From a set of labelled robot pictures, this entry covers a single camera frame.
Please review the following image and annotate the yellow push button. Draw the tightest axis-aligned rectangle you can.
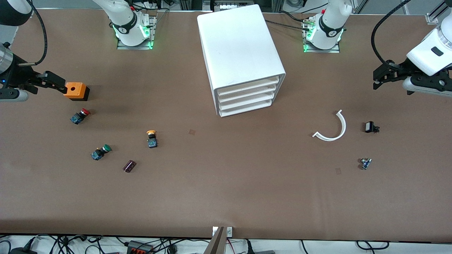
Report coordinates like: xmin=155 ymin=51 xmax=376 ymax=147
xmin=146 ymin=131 xmax=159 ymax=149

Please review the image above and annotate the white plastic drawer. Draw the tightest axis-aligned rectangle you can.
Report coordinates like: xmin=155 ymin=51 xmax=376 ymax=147
xmin=216 ymin=77 xmax=281 ymax=96
xmin=219 ymin=99 xmax=273 ymax=117
xmin=218 ymin=85 xmax=279 ymax=104
xmin=218 ymin=92 xmax=276 ymax=110

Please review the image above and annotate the red push button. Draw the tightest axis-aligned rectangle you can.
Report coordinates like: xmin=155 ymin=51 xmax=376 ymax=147
xmin=70 ymin=108 xmax=91 ymax=125

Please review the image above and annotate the green push button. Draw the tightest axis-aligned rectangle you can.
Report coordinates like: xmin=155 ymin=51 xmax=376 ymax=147
xmin=91 ymin=144 xmax=112 ymax=161

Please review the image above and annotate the white drawer cabinet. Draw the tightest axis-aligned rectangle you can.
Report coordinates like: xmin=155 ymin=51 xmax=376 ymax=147
xmin=197 ymin=4 xmax=286 ymax=117

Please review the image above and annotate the black orange power strip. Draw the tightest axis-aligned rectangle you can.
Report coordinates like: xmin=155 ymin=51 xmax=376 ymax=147
xmin=126 ymin=241 xmax=154 ymax=254

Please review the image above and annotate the orange button enclosure box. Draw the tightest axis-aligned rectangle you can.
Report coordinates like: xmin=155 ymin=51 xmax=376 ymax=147
xmin=64 ymin=82 xmax=90 ymax=102

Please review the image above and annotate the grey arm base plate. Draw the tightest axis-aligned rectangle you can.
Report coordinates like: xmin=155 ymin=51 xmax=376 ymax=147
xmin=117 ymin=16 xmax=156 ymax=50
xmin=303 ymin=19 xmax=340 ymax=54

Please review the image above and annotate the aluminium profile bracket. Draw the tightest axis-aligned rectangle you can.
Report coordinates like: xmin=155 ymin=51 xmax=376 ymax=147
xmin=426 ymin=0 xmax=452 ymax=24

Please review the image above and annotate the white curved plastic bracket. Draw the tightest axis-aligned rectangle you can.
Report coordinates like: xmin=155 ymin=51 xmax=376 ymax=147
xmin=312 ymin=109 xmax=347 ymax=141

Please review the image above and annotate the black base cable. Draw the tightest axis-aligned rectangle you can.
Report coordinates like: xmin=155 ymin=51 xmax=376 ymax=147
xmin=266 ymin=20 xmax=311 ymax=32
xmin=279 ymin=11 xmax=309 ymax=22

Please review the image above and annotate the black cable bundle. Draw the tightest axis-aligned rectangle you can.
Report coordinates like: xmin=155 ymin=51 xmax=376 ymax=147
xmin=131 ymin=0 xmax=173 ymax=14
xmin=154 ymin=238 xmax=212 ymax=254
xmin=0 ymin=234 xmax=127 ymax=254

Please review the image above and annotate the black cable loop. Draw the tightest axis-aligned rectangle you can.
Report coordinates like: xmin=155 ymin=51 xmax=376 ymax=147
xmin=356 ymin=241 xmax=390 ymax=250

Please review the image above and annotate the white small bracket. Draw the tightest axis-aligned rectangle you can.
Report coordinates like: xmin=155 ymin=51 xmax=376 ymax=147
xmin=212 ymin=226 xmax=233 ymax=237

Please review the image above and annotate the grey slanted post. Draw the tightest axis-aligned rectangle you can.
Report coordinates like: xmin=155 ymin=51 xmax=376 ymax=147
xmin=204 ymin=226 xmax=226 ymax=254

